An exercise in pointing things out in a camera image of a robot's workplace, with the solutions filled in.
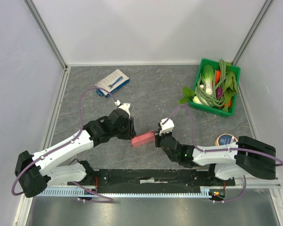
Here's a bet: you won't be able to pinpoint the pink paper box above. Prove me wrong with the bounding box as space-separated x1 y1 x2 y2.
131 130 155 148

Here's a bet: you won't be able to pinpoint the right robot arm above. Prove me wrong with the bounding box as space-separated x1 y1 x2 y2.
155 132 276 186

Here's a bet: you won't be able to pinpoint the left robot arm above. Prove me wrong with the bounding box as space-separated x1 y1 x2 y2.
15 105 136 198

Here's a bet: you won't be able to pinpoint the blue razor box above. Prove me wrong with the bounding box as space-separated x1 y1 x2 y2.
95 69 130 94

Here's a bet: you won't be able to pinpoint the green plastic bin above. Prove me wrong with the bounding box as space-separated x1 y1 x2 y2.
190 58 241 117

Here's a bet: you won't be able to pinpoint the masking tape roll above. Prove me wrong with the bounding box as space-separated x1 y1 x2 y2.
215 133 238 146

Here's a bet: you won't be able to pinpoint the toy green beans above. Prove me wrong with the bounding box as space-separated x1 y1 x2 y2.
194 59 231 108

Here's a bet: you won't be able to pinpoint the toy bok choy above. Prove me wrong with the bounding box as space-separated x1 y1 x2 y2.
178 65 214 106

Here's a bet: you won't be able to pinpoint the toy carrot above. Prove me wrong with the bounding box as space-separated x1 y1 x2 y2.
215 70 221 85

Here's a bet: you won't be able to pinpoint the toy spinach leaf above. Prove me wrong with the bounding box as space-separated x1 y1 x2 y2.
222 71 238 105

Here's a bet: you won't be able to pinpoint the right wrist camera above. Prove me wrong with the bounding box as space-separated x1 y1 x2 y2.
157 118 175 136

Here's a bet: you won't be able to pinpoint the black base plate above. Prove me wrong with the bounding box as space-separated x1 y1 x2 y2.
78 169 235 194

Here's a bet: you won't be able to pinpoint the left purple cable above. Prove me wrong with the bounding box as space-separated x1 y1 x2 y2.
11 86 121 203

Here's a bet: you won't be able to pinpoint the purple cable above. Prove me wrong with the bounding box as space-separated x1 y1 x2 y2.
11 86 121 203
161 104 283 203

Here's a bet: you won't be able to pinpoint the slotted cable duct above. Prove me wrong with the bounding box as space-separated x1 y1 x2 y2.
37 187 213 198

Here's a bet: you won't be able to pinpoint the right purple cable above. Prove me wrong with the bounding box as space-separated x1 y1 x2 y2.
161 104 283 203

